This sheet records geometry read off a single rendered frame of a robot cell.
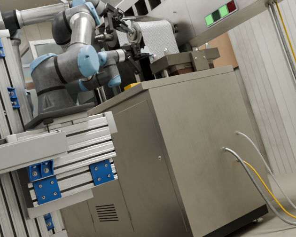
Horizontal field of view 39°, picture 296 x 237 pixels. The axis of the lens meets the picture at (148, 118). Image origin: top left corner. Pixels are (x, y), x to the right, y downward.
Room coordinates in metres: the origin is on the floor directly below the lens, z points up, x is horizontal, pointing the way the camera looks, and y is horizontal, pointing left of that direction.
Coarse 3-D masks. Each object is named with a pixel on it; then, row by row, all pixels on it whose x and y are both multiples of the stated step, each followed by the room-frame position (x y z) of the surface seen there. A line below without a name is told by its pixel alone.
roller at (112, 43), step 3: (105, 30) 2.70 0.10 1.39; (114, 30) 2.62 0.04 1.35; (114, 33) 2.63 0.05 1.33; (114, 36) 2.64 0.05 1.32; (114, 39) 2.64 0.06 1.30; (117, 39) 2.63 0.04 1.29; (108, 42) 2.71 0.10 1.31; (111, 42) 2.68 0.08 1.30; (114, 42) 2.65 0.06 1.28; (117, 42) 2.64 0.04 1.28; (111, 45) 2.68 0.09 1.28; (114, 45) 2.66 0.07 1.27; (117, 45) 2.67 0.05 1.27
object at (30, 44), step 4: (40, 40) 3.16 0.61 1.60; (44, 40) 3.17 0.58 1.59; (48, 40) 3.19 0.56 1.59; (52, 40) 3.21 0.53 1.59; (28, 44) 3.12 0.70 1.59; (32, 44) 3.11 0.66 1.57; (36, 44) 3.13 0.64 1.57; (40, 44) 3.16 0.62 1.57; (24, 48) 3.20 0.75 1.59; (32, 48) 3.11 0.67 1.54; (20, 52) 3.28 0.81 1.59; (24, 52) 3.24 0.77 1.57; (32, 52) 3.10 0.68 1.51; (32, 56) 3.11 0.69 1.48; (36, 56) 3.12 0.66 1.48
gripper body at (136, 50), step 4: (132, 44) 2.32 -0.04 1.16; (120, 48) 2.32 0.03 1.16; (124, 48) 2.30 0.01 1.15; (128, 48) 2.32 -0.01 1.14; (132, 48) 2.32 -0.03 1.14; (136, 48) 2.35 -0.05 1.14; (128, 52) 2.32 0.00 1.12; (132, 52) 2.33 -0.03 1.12; (136, 52) 2.33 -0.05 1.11; (140, 52) 2.36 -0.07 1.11; (132, 56) 2.33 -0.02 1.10; (136, 56) 2.32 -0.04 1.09; (140, 56) 2.34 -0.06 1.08; (136, 60) 2.39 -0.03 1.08
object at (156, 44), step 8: (144, 40) 2.41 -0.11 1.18; (152, 40) 2.45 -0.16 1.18; (160, 40) 2.48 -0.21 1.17; (168, 40) 2.52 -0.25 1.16; (152, 48) 2.44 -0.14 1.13; (160, 48) 2.47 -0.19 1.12; (168, 48) 2.51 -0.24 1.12; (176, 48) 2.54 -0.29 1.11; (152, 56) 2.43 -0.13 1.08; (160, 56) 2.46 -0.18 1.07
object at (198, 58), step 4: (192, 52) 2.31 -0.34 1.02; (196, 52) 2.33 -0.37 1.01; (200, 52) 2.35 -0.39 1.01; (204, 52) 2.37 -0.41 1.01; (192, 56) 2.31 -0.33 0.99; (196, 56) 2.33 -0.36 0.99; (200, 56) 2.34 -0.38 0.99; (204, 56) 2.35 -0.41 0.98; (192, 60) 2.32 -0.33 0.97; (196, 60) 2.32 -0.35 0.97; (200, 60) 2.34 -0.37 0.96; (204, 60) 2.36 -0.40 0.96; (196, 64) 2.31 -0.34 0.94; (200, 64) 2.33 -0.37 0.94; (204, 64) 2.35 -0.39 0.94; (208, 64) 2.37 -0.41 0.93; (196, 68) 2.31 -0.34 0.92; (200, 68) 2.33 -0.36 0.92; (204, 68) 2.34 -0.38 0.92; (208, 68) 2.36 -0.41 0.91
